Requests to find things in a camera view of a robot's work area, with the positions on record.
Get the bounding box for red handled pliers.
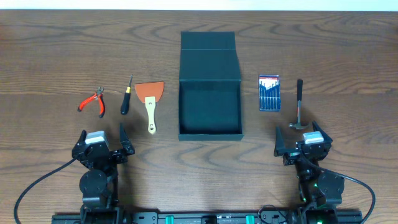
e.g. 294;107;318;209
77;86;106;118

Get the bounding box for orange scraper wooden handle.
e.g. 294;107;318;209
134;82;164;134

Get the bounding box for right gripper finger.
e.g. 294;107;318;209
274;126;285;150
312;121;331;141

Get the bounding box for black handled claw hammer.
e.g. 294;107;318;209
289;79;308;130

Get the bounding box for black yellow screwdriver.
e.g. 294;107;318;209
120;75;133;115

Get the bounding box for dark green open box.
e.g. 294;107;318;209
178;32;244;141

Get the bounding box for left black cable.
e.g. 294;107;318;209
13;157;77;224

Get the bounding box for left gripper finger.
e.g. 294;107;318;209
76;130;87;145
119;123;132;149

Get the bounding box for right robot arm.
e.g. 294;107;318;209
274;122;345;223

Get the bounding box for precision screwdriver set case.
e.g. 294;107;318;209
258;74;281;111

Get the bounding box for black cable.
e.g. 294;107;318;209
300;154;377;224
13;157;77;224

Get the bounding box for right black cable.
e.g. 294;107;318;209
300;154;377;224

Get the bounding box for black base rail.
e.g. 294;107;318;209
51;209;362;224

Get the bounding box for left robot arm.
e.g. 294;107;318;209
72;124;135;224

